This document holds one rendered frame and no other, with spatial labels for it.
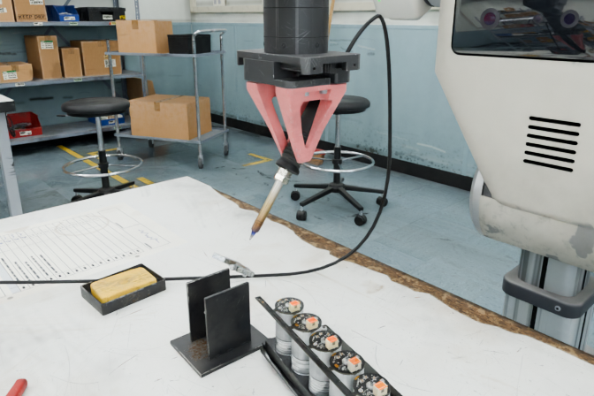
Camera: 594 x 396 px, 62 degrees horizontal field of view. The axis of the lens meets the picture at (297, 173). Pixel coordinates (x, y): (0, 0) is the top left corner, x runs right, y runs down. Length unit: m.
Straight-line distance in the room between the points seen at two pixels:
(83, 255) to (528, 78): 0.61
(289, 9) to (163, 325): 0.33
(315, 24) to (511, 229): 0.43
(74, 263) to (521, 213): 0.58
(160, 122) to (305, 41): 3.40
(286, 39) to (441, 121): 2.94
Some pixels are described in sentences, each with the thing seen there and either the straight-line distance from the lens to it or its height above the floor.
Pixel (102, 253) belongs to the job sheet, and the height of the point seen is 0.75.
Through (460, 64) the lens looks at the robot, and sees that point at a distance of 0.72.
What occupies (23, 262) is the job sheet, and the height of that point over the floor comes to 0.75.
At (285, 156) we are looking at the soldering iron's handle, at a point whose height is 0.92.
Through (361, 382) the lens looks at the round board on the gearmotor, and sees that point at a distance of 0.36.
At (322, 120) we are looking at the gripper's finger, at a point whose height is 0.96.
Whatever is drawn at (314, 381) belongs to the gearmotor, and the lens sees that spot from 0.41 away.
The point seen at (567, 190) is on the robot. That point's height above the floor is 0.85.
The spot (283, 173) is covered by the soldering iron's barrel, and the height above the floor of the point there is 0.91.
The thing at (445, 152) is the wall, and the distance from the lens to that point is 3.36.
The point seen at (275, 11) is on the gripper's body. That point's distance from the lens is 0.43.
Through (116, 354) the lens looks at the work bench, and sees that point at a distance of 0.51.
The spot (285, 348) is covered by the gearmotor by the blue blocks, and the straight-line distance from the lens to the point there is 0.45.
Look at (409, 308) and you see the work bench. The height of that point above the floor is 0.75.
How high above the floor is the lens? 1.05
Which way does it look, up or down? 17 degrees down
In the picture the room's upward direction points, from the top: straight up
